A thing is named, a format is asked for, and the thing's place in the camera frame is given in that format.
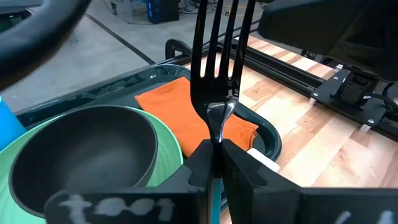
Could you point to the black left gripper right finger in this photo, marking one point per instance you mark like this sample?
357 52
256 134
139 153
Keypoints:
264 202

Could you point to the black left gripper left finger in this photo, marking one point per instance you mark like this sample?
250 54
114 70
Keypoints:
186 202

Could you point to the green plate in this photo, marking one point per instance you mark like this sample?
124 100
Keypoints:
169 155

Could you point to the orange cloth napkin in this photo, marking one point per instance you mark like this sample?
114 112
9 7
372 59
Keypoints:
174 109

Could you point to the black bowl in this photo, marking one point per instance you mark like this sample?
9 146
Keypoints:
87 155

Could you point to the blue plastic cup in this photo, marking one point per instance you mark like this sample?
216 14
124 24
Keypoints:
9 124

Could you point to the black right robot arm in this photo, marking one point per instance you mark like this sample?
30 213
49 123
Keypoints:
326 31

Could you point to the dark green plastic tray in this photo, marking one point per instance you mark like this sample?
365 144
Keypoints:
124 84

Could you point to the dark computer tower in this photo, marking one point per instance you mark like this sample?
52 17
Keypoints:
163 11

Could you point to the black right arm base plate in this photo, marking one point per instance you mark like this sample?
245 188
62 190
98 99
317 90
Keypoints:
345 93

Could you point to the black metal table frame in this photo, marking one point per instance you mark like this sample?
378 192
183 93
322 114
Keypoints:
280 67

